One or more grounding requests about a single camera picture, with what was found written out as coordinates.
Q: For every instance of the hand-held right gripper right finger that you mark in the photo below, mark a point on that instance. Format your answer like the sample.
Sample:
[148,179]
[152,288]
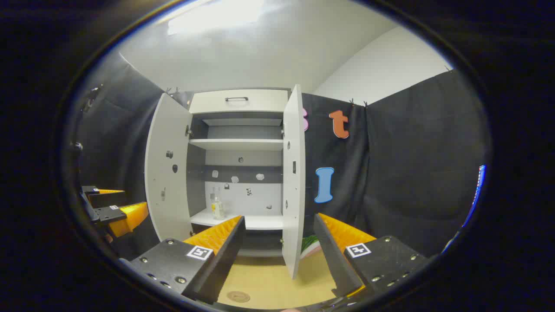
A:
[331,260]

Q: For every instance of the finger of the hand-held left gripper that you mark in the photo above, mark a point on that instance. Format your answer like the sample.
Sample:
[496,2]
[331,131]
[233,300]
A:
[108,199]
[128,216]

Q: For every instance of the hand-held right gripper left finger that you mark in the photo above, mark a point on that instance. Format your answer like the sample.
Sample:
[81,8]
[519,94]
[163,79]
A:
[225,260]

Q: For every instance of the round brown coaster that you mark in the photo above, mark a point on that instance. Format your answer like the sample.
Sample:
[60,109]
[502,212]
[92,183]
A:
[238,297]

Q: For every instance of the white door with camera sticker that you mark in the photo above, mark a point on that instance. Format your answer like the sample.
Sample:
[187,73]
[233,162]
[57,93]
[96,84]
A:
[167,195]

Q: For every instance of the clear glass bottle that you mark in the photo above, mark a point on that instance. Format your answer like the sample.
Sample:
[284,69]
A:
[217,208]

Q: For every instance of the white door with black cat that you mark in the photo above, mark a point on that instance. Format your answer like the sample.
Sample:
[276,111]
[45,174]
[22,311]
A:
[294,195]

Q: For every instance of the white cabinet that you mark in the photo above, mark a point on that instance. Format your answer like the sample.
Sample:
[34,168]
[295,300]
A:
[243,145]

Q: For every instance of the watermelon slice toy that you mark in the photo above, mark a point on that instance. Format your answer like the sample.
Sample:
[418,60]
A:
[310,248]

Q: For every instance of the black backdrop cloth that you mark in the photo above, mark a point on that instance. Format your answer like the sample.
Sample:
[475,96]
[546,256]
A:
[412,151]

